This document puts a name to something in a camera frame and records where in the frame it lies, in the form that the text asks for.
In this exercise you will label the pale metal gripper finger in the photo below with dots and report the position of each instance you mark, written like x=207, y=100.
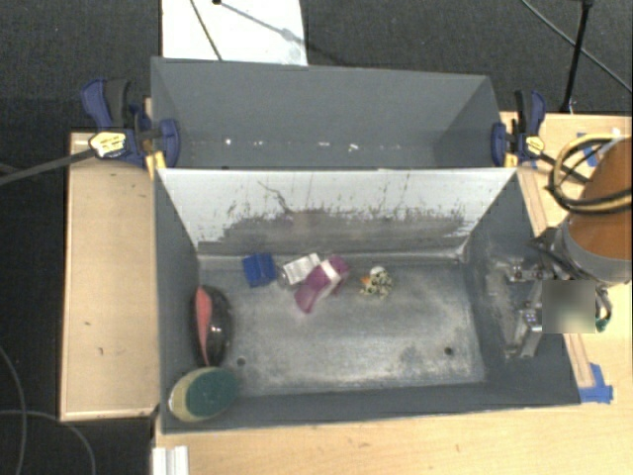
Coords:
x=527, y=329
x=518, y=272

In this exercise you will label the purple object with white band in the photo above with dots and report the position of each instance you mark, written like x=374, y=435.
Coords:
x=319, y=285

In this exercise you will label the clear bottle with white label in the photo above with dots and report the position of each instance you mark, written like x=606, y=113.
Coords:
x=298, y=267

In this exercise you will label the grey metal bin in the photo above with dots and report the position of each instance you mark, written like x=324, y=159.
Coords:
x=346, y=117

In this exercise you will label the blue plastic block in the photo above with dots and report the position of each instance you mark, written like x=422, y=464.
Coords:
x=259, y=269

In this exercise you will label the black and red oval object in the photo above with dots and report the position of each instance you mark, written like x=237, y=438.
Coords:
x=213, y=327

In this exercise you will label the green and yellow oval sponge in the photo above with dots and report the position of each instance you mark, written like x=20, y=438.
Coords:
x=205, y=394

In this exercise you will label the pale wood board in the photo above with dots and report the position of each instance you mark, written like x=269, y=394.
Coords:
x=111, y=285

